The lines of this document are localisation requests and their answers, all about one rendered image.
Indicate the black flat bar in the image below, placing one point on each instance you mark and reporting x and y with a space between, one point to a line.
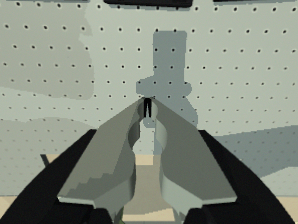
154 3

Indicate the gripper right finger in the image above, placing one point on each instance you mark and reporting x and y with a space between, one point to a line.
196 171

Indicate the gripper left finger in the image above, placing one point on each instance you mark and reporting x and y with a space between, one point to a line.
97 171

